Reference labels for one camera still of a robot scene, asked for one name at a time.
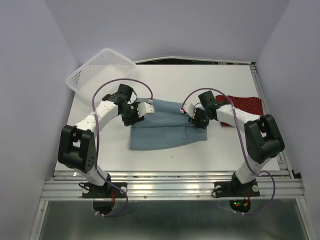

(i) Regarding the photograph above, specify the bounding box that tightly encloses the light blue denim skirt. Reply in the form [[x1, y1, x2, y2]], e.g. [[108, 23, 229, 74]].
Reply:
[[129, 99, 207, 151]]

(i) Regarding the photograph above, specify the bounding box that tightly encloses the red polka dot skirt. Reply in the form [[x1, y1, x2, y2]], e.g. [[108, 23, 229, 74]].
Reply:
[[228, 95, 264, 116]]

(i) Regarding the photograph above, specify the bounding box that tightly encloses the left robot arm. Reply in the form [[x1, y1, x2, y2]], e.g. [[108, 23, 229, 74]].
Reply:
[[57, 84, 155, 197]]

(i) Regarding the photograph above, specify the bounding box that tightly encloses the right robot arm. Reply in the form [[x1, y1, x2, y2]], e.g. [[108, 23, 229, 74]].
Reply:
[[180, 87, 285, 198]]

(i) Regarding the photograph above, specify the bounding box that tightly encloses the white plastic basket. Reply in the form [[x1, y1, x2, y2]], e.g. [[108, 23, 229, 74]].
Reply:
[[65, 48, 136, 102]]

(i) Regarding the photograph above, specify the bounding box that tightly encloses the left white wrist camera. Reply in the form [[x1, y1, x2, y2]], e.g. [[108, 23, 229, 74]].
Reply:
[[137, 102, 155, 118]]

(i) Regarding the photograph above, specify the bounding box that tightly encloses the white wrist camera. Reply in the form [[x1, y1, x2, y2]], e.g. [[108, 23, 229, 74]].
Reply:
[[180, 102, 196, 119], [137, 102, 155, 118]]

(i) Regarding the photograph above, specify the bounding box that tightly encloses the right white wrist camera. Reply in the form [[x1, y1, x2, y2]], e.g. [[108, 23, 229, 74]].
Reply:
[[180, 102, 196, 119]]

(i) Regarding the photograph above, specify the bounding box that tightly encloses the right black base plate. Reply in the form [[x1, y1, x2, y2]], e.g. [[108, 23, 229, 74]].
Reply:
[[211, 181, 260, 198]]

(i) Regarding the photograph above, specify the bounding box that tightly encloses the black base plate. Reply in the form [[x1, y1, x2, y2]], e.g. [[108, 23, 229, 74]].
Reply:
[[211, 181, 260, 198], [78, 182, 126, 199]]

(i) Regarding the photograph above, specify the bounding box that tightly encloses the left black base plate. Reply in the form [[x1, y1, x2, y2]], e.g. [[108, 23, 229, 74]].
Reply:
[[78, 182, 126, 199]]

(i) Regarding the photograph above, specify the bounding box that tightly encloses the aluminium frame rail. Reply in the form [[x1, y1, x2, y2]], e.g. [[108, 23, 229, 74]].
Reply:
[[30, 60, 316, 240]]

